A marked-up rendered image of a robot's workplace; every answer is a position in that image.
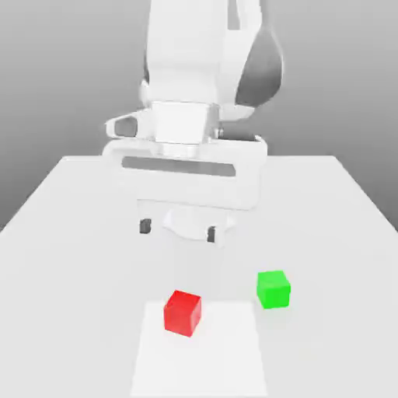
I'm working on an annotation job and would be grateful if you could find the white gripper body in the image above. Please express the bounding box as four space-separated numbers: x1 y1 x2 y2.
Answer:
102 135 269 213

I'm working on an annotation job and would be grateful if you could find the small green cube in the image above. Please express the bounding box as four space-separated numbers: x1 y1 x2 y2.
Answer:
256 270 292 310

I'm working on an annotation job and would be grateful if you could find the small red cube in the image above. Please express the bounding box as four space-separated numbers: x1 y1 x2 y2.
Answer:
163 289 202 338

